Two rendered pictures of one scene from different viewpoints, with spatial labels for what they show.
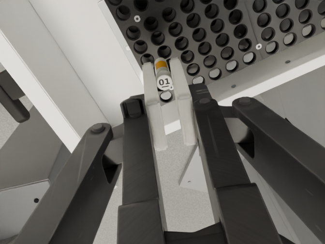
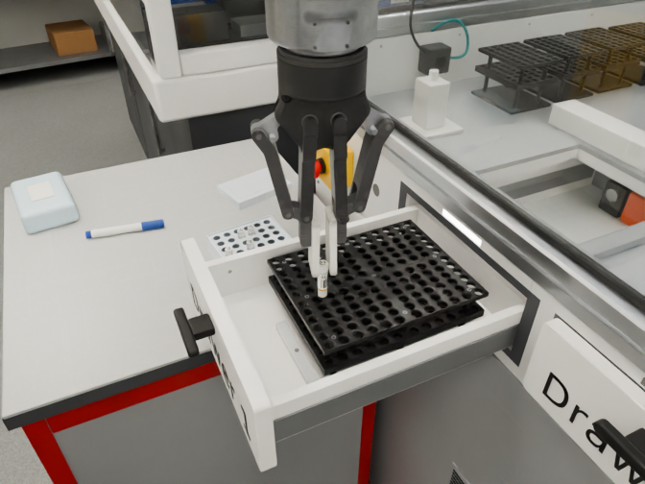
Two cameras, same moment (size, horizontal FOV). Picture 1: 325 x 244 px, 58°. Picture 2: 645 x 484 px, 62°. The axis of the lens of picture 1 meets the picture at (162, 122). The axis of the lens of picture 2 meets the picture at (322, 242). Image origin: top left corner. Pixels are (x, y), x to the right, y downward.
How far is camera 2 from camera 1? 0.55 m
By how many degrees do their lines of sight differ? 82
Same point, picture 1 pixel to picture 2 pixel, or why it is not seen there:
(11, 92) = (196, 327)
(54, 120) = (227, 331)
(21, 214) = not seen: outside the picture
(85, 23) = (261, 342)
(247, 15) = (389, 295)
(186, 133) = (330, 216)
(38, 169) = not seen: outside the picture
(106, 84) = (270, 389)
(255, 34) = (399, 305)
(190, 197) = not seen: outside the picture
